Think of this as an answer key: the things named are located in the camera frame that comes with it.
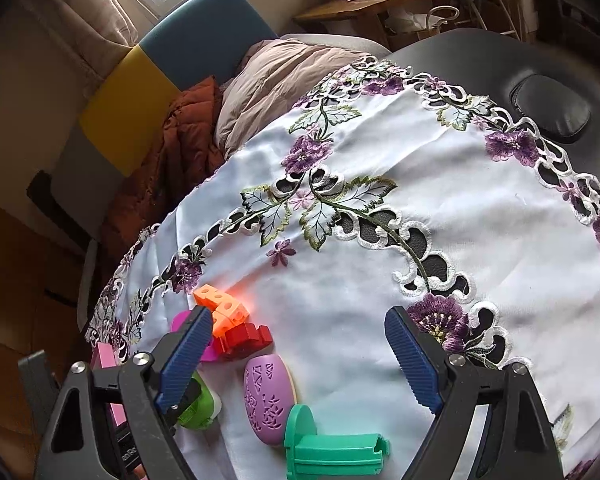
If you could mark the brown puffy jacket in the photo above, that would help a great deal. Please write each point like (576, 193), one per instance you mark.
(181, 157)

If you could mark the beige duvet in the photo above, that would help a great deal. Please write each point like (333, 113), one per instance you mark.
(275, 74)

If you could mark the purple yellow oval case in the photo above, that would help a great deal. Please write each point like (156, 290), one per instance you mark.
(269, 396)

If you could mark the beige curtain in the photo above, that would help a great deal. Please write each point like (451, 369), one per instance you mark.
(93, 34)

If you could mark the black leather cushion pad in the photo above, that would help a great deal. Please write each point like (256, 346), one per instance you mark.
(560, 113)

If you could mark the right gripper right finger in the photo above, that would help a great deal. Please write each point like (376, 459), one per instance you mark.
(421, 359)

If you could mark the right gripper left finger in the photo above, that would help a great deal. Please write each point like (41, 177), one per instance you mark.
(177, 355)

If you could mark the teal plastic holder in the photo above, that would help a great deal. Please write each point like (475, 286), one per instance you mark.
(310, 455)

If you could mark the orange cube block piece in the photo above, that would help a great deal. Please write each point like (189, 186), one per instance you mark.
(227, 311)

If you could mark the magenta plastic spool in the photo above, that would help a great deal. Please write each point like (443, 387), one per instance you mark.
(212, 352)

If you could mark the red plastic block piece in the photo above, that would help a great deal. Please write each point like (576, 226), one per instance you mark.
(242, 341)

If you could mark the multicolour sofa backrest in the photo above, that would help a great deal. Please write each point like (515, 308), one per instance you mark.
(113, 133)

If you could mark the wooden side shelf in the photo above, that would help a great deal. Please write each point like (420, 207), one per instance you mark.
(365, 15)

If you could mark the green round plastic part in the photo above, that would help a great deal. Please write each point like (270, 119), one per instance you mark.
(200, 405)

